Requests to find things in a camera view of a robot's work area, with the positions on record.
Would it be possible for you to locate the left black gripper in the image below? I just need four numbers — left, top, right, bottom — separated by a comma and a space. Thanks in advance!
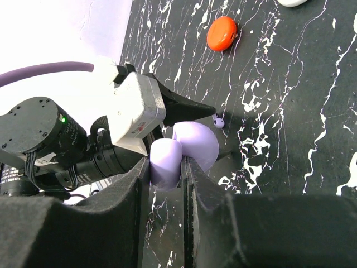
144, 73, 216, 151

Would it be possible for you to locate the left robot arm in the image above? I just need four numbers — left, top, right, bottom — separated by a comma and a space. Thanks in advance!
1, 72, 216, 199

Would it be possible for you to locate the red earbud charging case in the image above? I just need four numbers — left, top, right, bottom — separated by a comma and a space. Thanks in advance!
206, 16, 237, 52

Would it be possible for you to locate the purple earbud charging case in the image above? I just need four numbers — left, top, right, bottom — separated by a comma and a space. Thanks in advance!
149, 121, 219, 192

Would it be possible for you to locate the white earbud charging case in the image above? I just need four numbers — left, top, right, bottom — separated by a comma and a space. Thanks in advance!
278, 0, 307, 8

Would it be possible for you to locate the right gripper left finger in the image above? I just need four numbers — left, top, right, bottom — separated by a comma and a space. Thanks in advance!
1, 157, 149, 267

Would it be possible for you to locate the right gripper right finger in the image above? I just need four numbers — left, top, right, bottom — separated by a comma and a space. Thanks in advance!
181, 157, 356, 267

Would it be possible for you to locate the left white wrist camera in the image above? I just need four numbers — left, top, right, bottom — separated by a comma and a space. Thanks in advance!
107, 64, 166, 156

